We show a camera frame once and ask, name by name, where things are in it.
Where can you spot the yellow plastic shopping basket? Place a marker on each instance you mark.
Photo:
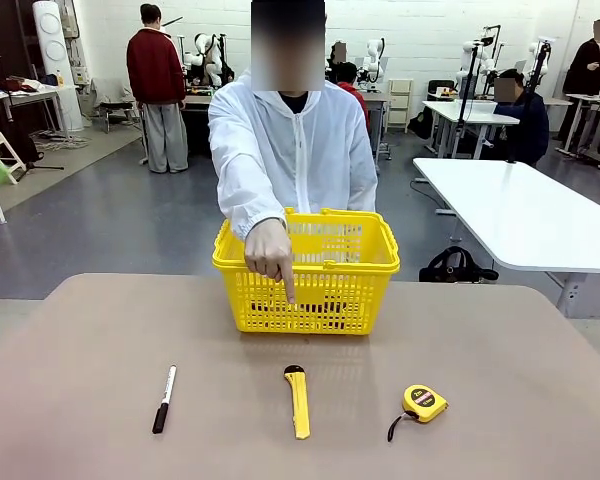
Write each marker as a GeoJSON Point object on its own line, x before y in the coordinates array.
{"type": "Point", "coordinates": [330, 320]}

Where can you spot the person in red jacket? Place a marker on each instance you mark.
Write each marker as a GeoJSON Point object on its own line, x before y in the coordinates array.
{"type": "Point", "coordinates": [155, 65]}

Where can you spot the white tower air conditioner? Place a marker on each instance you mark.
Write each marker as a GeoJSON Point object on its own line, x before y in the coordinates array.
{"type": "Point", "coordinates": [55, 55]}

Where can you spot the black bag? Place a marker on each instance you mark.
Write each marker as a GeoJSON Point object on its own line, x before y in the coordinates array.
{"type": "Point", "coordinates": [455, 270]}

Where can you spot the yellow tape measure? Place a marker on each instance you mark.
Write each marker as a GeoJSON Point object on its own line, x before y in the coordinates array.
{"type": "Point", "coordinates": [422, 400]}

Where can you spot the person's right hand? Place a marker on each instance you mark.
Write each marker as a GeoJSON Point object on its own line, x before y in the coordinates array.
{"type": "Point", "coordinates": [267, 250]}

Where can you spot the standing person in black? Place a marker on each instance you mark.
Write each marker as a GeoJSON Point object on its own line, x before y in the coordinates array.
{"type": "Point", "coordinates": [587, 70]}

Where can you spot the white drawer cart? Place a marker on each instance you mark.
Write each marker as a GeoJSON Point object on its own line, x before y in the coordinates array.
{"type": "Point", "coordinates": [400, 105]}

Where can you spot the person's right forearm white sleeve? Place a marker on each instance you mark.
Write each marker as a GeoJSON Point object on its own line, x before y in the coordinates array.
{"type": "Point", "coordinates": [247, 200]}

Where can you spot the black camera pole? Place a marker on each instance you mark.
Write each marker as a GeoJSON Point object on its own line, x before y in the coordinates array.
{"type": "Point", "coordinates": [530, 95]}

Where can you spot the white marker with black cap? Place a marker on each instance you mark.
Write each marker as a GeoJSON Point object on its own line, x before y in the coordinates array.
{"type": "Point", "coordinates": [165, 397]}

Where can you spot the seated person in red top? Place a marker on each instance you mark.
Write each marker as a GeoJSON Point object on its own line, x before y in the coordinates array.
{"type": "Point", "coordinates": [352, 82]}

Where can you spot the white wooden stool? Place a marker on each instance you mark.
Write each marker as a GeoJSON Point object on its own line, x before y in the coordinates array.
{"type": "Point", "coordinates": [2, 142]}

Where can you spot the white desk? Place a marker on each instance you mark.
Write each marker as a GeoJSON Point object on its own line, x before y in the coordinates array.
{"type": "Point", "coordinates": [470, 112]}

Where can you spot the large white table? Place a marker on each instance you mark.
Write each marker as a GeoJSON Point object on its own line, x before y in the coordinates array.
{"type": "Point", "coordinates": [520, 210]}

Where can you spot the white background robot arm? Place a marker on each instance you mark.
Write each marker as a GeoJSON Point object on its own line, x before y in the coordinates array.
{"type": "Point", "coordinates": [375, 55]}
{"type": "Point", "coordinates": [472, 57]}

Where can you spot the yellow utility knife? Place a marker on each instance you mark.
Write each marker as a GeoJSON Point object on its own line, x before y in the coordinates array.
{"type": "Point", "coordinates": [300, 405]}

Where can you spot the black tripod stand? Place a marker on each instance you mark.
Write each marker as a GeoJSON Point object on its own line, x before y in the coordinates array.
{"type": "Point", "coordinates": [465, 100]}

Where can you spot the grey cluttered table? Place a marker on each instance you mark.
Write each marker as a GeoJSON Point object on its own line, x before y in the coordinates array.
{"type": "Point", "coordinates": [25, 95]}

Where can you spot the person in white jacket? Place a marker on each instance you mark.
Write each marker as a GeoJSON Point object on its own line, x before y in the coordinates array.
{"type": "Point", "coordinates": [295, 150]}

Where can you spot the seated person in dark blue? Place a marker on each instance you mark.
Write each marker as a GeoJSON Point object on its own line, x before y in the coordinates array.
{"type": "Point", "coordinates": [530, 125]}

